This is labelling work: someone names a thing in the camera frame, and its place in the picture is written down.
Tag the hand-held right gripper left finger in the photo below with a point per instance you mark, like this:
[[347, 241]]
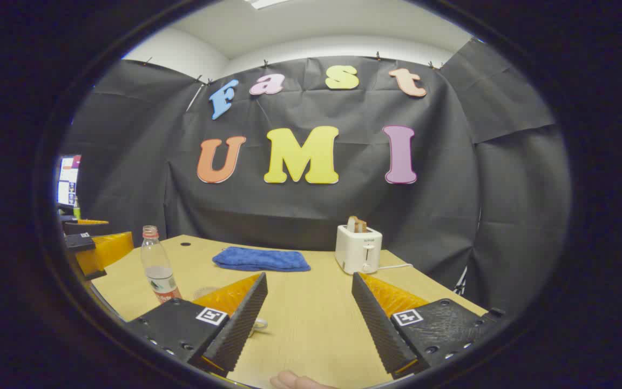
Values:
[[241, 324]]

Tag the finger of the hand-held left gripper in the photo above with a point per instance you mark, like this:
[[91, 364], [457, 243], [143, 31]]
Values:
[[84, 227], [107, 251]]

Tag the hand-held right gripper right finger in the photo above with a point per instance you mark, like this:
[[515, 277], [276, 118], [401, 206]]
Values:
[[378, 329]]

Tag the white teacup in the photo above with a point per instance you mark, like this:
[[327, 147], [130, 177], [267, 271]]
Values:
[[261, 323]]

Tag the round brown coaster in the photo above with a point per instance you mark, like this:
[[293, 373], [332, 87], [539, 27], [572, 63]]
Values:
[[203, 293]]

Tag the clear plastic water bottle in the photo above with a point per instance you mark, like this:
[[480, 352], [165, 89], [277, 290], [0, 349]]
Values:
[[157, 265]]

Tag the small green bottle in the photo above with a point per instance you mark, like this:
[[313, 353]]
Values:
[[76, 209]]

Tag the computer monitor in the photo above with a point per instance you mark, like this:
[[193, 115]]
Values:
[[68, 181]]

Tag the blue folded towel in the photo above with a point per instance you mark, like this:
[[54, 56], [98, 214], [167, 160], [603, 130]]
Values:
[[259, 259]]

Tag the white toaster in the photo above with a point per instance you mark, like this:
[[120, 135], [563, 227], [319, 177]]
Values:
[[357, 248]]

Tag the toast slice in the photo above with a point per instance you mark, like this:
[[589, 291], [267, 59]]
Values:
[[355, 224]]

